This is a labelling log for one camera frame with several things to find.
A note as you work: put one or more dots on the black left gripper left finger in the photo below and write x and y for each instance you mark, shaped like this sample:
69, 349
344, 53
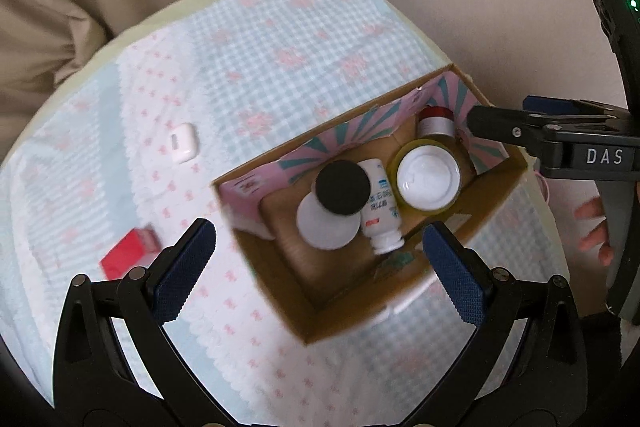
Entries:
114, 364

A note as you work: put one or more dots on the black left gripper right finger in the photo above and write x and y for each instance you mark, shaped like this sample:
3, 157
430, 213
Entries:
525, 363

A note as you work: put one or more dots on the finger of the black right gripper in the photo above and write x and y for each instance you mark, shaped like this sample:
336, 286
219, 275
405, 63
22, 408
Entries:
569, 107
518, 127

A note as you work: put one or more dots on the red lid white bottle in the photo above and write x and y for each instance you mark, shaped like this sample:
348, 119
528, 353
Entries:
435, 120

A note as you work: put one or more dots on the red rectangular box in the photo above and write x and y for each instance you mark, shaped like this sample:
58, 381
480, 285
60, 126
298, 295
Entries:
138, 248

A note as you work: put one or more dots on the pink cardboard storage box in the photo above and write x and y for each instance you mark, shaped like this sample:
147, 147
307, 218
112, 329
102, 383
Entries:
319, 294

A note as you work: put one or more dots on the black round lid jar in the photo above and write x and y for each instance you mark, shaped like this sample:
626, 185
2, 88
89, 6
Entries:
328, 217

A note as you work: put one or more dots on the white earbuds case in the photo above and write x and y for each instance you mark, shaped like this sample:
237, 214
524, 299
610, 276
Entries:
183, 143

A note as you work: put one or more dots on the person's right hand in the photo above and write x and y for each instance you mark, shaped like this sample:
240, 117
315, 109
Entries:
598, 238

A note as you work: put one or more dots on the white lid yellow jar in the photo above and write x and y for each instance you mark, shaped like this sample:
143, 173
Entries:
426, 176

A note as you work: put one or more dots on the white medicine bottle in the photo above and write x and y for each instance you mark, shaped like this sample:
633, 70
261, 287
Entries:
380, 217

